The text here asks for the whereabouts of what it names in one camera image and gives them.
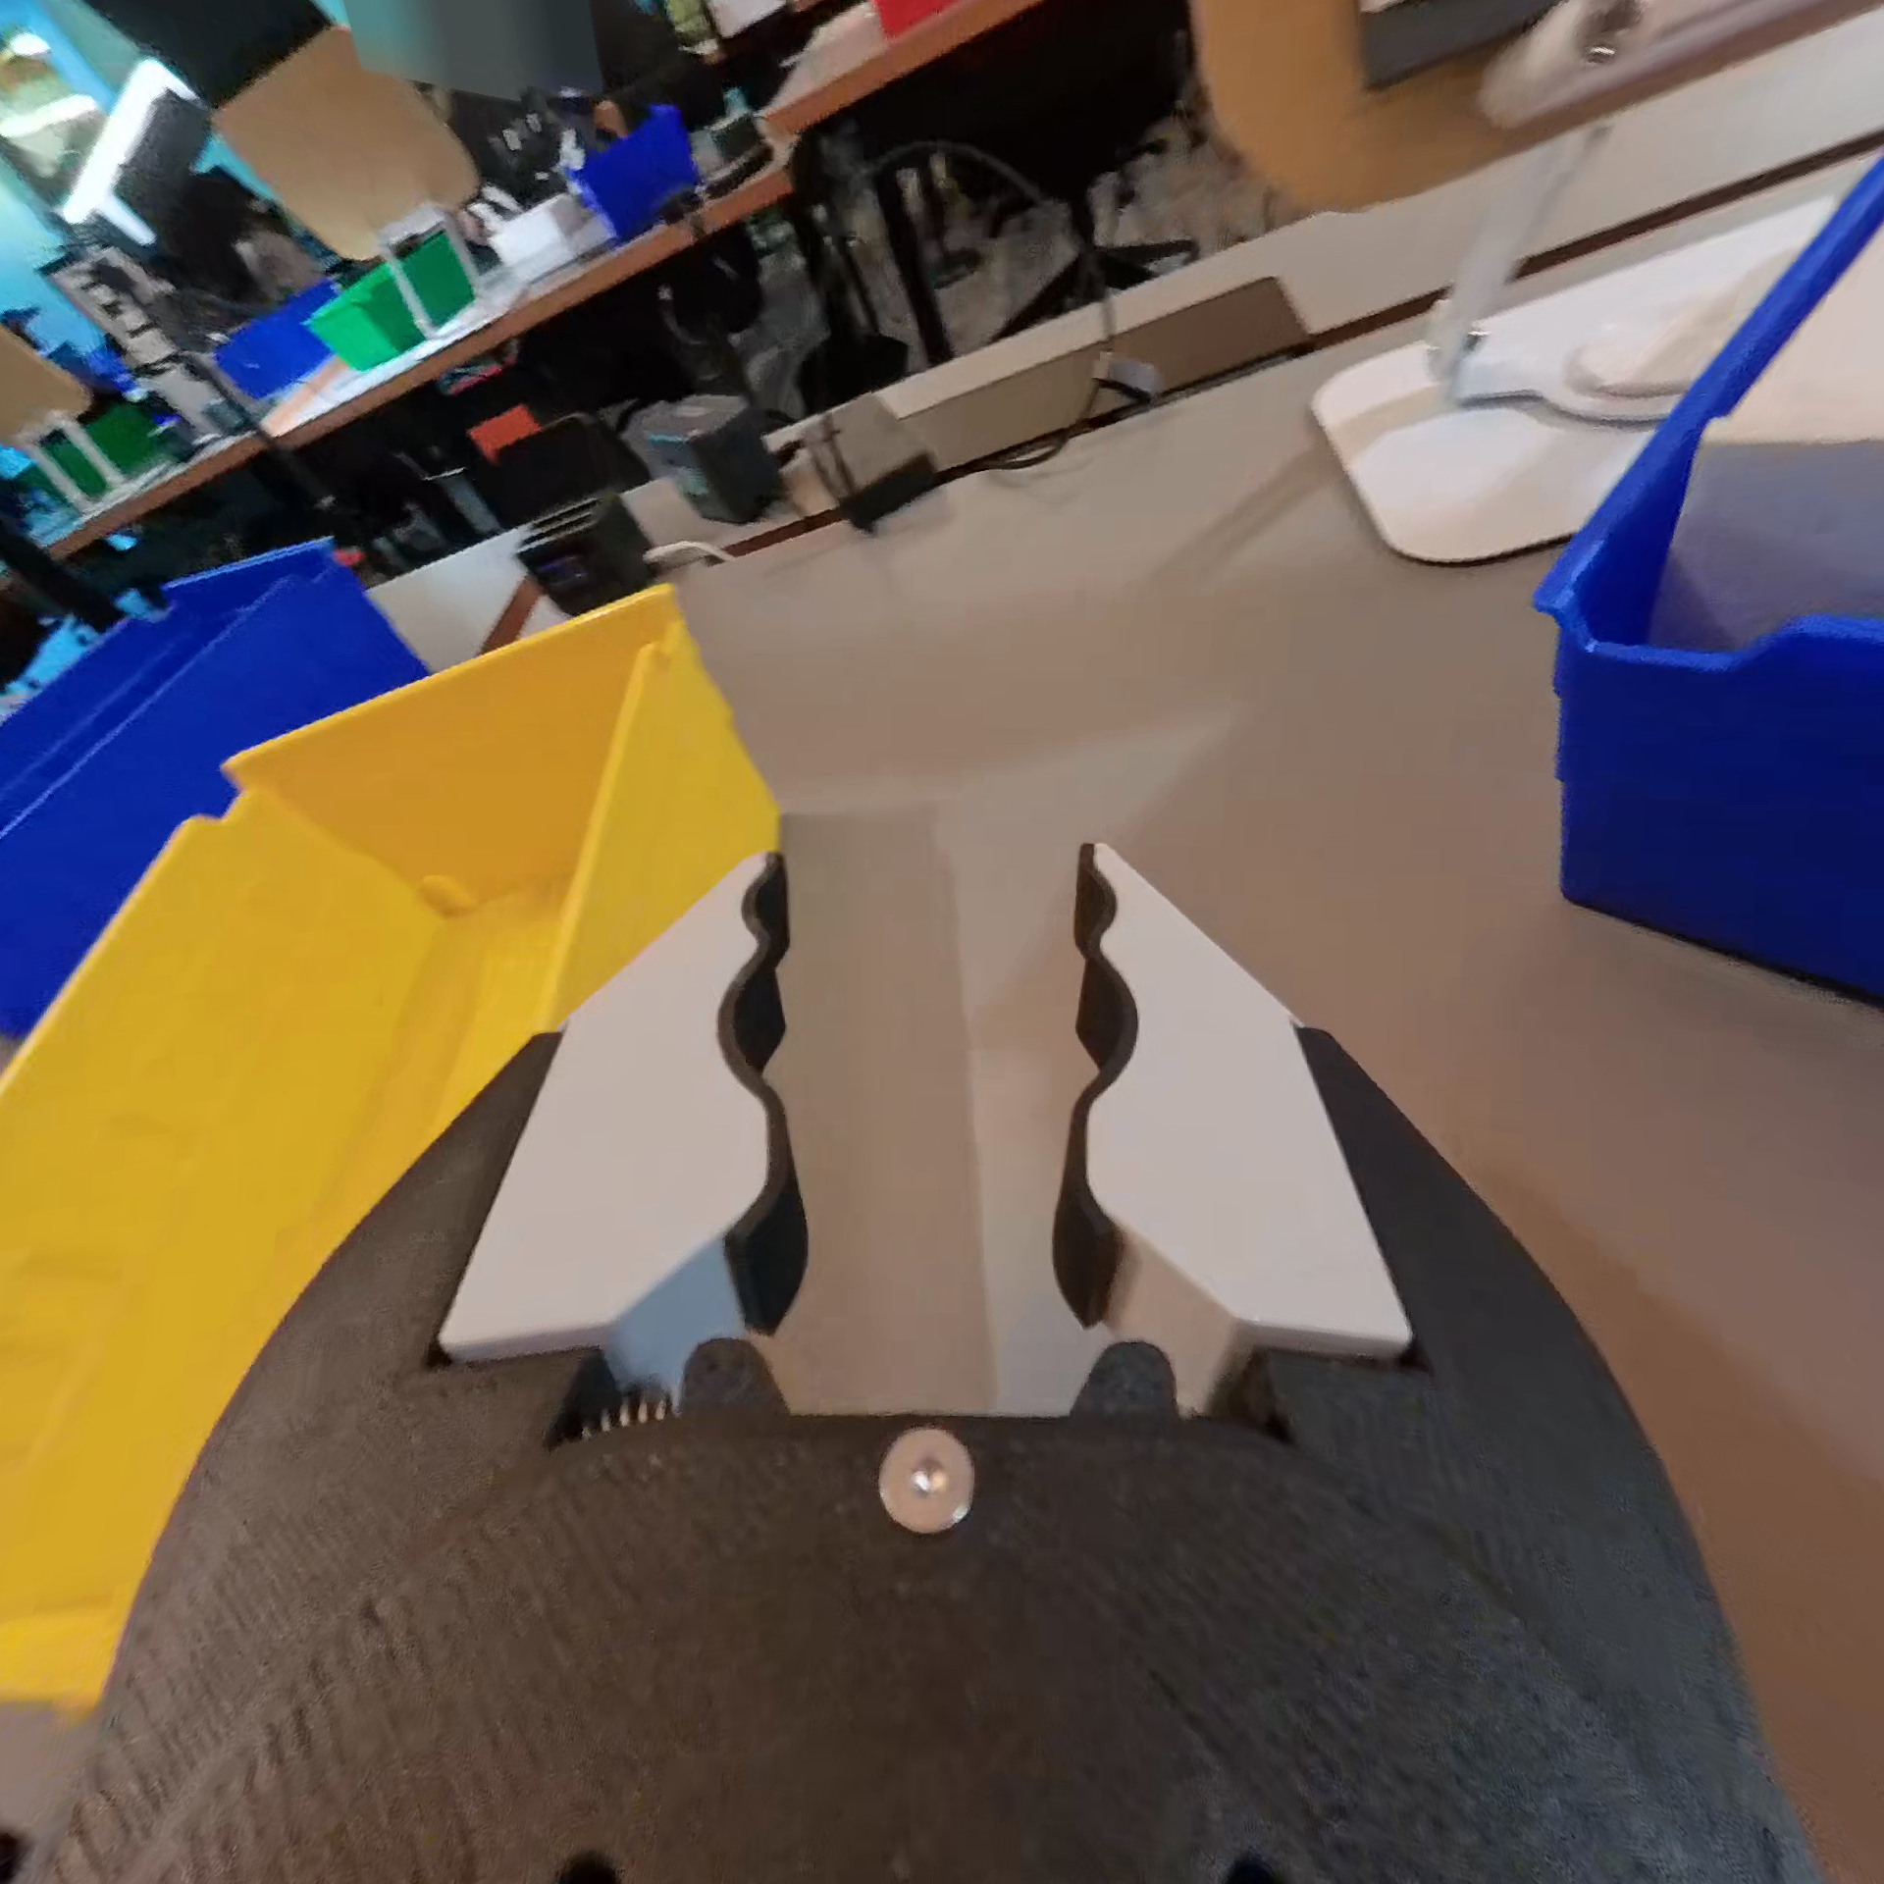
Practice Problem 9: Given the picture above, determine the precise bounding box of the white stand base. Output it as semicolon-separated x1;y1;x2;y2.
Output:
1309;190;1843;568

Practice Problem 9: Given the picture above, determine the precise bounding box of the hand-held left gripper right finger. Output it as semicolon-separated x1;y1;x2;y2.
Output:
1050;841;1417;1418

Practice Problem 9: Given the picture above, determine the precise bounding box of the grey desk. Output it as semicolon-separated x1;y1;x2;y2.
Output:
0;147;1884;1884

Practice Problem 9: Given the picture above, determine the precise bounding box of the hanging brown black panel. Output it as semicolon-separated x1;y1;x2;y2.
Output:
212;25;489;264
0;323;94;443

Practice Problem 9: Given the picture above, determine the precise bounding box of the black cable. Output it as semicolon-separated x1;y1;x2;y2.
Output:
972;139;1166;472

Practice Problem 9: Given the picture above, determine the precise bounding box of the green plastic bin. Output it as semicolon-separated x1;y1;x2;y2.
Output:
81;396;187;494
306;231;481;372

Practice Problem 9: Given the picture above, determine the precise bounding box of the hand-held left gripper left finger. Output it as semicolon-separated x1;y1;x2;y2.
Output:
436;849;813;1385

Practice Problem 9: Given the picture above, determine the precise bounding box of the wooden table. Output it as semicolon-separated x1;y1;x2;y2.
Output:
0;0;1062;561

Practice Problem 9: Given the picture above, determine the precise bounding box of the small blue plastic bin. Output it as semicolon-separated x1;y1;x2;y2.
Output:
571;105;701;237

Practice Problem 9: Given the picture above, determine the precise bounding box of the grey electronic device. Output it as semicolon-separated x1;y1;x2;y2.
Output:
624;394;783;523

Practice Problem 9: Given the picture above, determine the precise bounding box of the black electronic device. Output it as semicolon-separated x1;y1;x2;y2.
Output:
514;492;658;620

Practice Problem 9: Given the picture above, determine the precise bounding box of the large yellow plastic bin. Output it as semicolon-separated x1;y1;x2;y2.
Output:
0;584;783;1724

